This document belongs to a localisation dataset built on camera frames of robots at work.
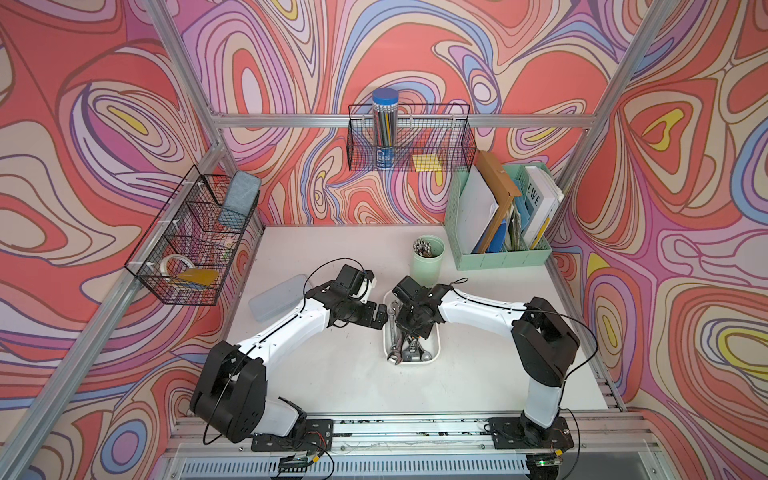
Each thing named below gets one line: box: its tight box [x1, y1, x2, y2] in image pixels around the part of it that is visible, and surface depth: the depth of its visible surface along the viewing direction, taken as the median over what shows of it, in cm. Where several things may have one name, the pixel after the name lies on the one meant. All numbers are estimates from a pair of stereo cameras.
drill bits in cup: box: [412, 238, 432, 258], surface depth 93 cm
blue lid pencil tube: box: [372, 88, 399, 169], surface depth 78 cm
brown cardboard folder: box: [476, 150, 523, 254], surface depth 91 cm
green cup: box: [410, 235, 446, 287], surface depth 96 cm
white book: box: [524, 166, 565, 249], surface depth 99 cm
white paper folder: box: [459, 165, 500, 254], surface depth 100 cm
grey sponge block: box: [218, 170, 261, 229], surface depth 82 cm
